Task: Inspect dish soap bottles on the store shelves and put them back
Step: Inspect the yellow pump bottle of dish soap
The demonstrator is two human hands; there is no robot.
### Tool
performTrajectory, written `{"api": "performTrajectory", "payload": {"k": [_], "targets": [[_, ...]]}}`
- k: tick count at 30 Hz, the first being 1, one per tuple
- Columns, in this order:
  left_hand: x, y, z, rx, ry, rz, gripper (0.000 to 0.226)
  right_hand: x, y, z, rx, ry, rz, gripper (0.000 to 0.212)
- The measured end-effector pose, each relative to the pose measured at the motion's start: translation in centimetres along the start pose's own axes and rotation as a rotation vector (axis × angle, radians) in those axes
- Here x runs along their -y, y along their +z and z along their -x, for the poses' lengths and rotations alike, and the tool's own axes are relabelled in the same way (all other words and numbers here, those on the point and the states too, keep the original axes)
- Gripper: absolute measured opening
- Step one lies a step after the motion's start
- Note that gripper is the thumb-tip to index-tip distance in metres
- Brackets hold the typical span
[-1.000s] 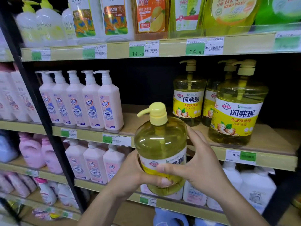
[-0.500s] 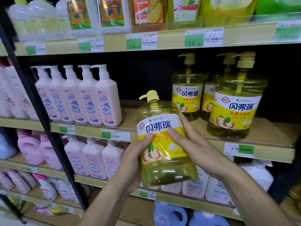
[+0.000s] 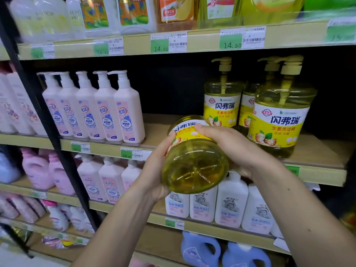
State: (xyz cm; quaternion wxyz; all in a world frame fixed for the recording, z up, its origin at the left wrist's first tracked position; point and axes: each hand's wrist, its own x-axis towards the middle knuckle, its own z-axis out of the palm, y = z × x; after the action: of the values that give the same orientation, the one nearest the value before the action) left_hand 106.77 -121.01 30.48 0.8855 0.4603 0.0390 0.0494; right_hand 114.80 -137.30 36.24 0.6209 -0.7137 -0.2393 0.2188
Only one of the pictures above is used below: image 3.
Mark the person's left hand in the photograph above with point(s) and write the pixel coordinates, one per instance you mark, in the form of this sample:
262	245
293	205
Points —
151	183

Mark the person's right hand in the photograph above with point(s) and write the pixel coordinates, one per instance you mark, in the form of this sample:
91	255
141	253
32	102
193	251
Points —
242	152

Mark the yellow dish soap pump bottle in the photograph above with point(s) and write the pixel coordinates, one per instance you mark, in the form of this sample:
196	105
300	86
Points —
222	108
281	127
194	169
246	108

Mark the person's right forearm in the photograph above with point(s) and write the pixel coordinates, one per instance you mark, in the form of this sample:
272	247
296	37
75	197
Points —
300	219

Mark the person's left forearm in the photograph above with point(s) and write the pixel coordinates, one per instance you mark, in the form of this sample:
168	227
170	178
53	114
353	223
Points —
116	236

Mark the pink angular pump bottle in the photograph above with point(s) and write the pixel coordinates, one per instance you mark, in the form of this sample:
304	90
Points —
91	183
130	175
111	186

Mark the green white price tag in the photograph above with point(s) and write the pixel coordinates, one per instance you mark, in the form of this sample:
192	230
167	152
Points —
242	38
168	42
340	31
43	51
108	46
80	147
174	223
136	154
39	194
292	170

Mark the white baby label bottle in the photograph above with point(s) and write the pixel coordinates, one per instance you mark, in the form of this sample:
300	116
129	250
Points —
230	205
203	208
176	207

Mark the flat pink bottle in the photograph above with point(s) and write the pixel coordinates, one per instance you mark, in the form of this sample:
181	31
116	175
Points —
141	263

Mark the light blue detergent jug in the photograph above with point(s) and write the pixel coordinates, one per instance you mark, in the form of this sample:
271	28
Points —
8	169
194	255
239	259

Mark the pink detergent jug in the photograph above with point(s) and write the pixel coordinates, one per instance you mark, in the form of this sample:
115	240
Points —
37	172
61	177

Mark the plain white label card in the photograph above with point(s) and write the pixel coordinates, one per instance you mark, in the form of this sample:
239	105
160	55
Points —
281	244

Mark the purple yellow detergent pouch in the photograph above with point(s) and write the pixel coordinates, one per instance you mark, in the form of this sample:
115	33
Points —
64	243

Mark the yellow orange detergent jug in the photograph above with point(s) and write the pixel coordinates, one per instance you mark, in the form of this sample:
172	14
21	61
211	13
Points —
349	219

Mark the white bottle floral label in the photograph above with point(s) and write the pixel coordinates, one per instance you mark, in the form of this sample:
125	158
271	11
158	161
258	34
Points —
4	122
27	113
12	116

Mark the tall yellow green bottle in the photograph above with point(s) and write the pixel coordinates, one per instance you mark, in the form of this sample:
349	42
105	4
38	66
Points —
219	8

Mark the round yellow hand wash bottle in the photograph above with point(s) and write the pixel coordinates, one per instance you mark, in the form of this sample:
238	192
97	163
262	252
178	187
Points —
272	5

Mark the orange bottle lemon label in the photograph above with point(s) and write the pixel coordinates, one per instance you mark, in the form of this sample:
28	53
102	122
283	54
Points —
176	11

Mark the round green hand wash bottle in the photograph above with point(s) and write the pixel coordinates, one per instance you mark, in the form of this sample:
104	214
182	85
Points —
328	2

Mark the white bottle colourful label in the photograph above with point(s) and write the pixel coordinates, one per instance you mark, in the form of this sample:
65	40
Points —
94	13
133	11

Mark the small white bottle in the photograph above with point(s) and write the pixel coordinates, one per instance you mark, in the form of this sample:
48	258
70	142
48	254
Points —
75	19

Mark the round white bottle green pump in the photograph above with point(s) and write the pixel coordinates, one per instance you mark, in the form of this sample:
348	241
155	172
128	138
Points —
52	19
25	22

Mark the wooden shelf rack black frame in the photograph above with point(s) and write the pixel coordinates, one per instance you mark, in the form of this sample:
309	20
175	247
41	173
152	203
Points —
319	152

